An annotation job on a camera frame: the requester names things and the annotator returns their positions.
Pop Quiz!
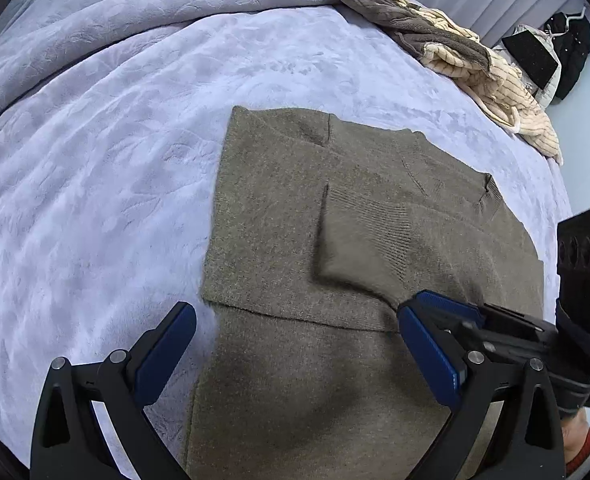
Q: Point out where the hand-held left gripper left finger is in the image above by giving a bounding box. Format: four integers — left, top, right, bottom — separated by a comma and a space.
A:
30, 301, 197, 480

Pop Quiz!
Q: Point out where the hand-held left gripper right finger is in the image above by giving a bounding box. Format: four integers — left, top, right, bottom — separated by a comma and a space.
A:
396, 302, 567, 480

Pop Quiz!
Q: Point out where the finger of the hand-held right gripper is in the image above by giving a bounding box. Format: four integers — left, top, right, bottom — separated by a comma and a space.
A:
413, 289, 492, 348
481, 302, 559, 361

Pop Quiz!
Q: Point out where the olive knitted sweater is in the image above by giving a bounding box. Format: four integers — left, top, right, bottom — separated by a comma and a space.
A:
182, 105, 547, 480

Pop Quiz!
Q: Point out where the person's right forearm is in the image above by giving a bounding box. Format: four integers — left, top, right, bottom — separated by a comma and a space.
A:
561, 406, 590, 476

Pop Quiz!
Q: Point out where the white clothes hanger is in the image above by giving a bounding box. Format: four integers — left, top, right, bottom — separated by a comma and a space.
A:
550, 6, 589, 36

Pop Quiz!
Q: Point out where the white quilted garment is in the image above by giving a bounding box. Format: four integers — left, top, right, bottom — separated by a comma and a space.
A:
492, 24, 562, 108

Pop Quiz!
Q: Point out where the cream ribbed garment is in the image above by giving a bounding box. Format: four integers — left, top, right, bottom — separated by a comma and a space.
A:
417, 7, 564, 167

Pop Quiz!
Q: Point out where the black hanging jacket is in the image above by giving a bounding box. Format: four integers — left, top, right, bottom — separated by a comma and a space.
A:
545, 11, 590, 102

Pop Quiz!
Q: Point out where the lavender plush blanket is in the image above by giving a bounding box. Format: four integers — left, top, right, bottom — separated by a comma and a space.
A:
0, 0, 576, 480

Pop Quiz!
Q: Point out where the grey-brown knitted garment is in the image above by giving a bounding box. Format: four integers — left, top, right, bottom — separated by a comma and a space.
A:
323, 0, 497, 79

